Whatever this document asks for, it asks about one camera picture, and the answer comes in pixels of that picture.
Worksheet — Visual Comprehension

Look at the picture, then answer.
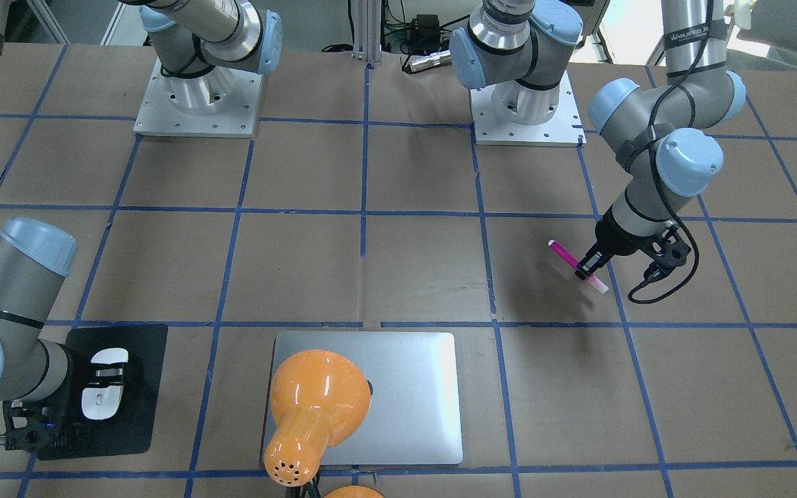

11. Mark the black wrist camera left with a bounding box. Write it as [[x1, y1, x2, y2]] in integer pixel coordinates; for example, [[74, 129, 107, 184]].
[[644, 225, 692, 282]]

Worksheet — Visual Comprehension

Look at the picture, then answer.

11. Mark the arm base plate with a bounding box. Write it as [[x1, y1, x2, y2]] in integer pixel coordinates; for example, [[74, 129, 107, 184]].
[[133, 61, 264, 138], [469, 73, 586, 147]]

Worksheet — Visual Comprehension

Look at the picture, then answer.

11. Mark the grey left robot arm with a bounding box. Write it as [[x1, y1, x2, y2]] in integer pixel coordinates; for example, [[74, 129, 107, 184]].
[[449, 1, 746, 271]]

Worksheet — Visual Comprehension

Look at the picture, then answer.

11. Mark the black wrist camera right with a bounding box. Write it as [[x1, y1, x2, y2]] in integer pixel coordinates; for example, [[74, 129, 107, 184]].
[[3, 401, 62, 453]]

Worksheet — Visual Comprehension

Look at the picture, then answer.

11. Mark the aluminium profile post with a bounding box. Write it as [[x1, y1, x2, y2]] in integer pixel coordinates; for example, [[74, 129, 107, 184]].
[[350, 0, 383, 67]]

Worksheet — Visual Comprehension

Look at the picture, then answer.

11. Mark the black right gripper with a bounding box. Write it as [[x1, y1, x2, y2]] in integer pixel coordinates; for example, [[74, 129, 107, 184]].
[[40, 346, 126, 443]]

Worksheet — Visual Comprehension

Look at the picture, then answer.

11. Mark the silver laptop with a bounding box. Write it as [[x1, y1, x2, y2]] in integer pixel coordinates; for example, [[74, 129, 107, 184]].
[[273, 330, 463, 467]]

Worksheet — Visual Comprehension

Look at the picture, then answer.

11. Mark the white computer mouse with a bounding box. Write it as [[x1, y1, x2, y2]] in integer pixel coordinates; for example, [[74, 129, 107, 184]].
[[80, 347, 129, 421]]

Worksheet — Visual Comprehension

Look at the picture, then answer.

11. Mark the pink pen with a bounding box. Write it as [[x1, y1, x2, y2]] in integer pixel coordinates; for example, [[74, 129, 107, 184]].
[[548, 239, 610, 294]]

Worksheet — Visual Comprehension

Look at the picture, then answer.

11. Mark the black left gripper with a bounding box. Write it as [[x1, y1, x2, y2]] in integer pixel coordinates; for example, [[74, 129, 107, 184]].
[[594, 212, 662, 258]]

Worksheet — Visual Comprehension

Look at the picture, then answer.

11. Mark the orange lamp head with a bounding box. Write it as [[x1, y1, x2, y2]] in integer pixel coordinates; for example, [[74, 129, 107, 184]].
[[263, 349, 372, 488]]

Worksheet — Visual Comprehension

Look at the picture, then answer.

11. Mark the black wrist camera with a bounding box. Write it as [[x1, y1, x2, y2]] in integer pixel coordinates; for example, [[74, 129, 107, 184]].
[[644, 225, 692, 282], [3, 401, 62, 453]]

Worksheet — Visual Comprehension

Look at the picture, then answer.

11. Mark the black mousepad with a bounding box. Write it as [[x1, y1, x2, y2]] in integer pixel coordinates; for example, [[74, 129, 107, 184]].
[[37, 324, 168, 461]]

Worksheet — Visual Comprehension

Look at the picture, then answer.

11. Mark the silver metal cylinder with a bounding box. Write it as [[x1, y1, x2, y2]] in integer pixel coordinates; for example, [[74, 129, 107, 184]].
[[402, 50, 451, 75]]

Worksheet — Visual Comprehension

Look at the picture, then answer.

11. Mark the orange lamp base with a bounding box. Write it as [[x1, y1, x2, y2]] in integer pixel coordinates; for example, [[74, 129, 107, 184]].
[[324, 485, 385, 498]]

